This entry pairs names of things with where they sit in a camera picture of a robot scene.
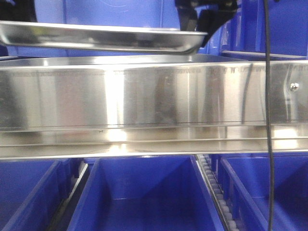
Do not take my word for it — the silver metal tray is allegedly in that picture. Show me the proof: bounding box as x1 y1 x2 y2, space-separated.
0 21 207 54

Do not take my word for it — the blue plastic bin upper right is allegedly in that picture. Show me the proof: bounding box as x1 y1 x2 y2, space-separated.
221 0 308 56

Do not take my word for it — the blue plastic bin lower left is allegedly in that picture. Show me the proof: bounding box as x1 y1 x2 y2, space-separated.
0 159 73 231

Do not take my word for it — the blue plastic bin upper centre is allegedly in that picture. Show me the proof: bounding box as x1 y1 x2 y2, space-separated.
6 0 222 57

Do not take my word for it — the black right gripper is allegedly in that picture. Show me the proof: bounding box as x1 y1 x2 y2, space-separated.
175 0 238 47

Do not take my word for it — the stainless steel shelf front rail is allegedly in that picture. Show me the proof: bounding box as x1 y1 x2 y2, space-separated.
0 60 308 160

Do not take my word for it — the black cable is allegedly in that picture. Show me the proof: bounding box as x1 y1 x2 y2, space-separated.
263 0 275 231

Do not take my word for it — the roller track lower shelf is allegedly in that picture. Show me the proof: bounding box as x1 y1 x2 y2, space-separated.
195 154 239 231

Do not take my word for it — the blue plastic bin lower right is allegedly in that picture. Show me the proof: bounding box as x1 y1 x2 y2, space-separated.
217 154 308 231

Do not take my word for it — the blue plastic bin lower centre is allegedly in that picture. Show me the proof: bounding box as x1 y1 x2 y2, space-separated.
68 156 224 231

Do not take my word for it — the blue plastic bin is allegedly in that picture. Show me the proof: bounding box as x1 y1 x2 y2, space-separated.
0 159 73 231
221 0 308 56
6 0 222 57
68 156 224 231
217 154 308 231

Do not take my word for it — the shelf bolt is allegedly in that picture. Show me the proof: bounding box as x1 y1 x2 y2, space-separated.
289 82 299 92

